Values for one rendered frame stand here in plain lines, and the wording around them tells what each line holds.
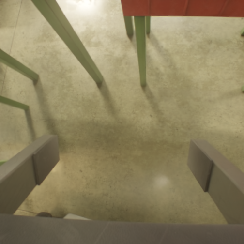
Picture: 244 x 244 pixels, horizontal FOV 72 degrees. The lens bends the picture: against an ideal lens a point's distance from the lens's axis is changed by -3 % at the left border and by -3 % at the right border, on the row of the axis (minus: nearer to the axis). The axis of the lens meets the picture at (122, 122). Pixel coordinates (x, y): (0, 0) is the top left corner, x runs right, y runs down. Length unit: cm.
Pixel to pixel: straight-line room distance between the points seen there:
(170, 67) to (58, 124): 70
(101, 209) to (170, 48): 94
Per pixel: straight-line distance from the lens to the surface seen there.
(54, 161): 17
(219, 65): 108
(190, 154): 16
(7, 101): 103
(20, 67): 107
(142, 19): 51
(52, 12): 57
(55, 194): 106
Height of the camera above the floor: 91
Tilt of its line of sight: 79 degrees down
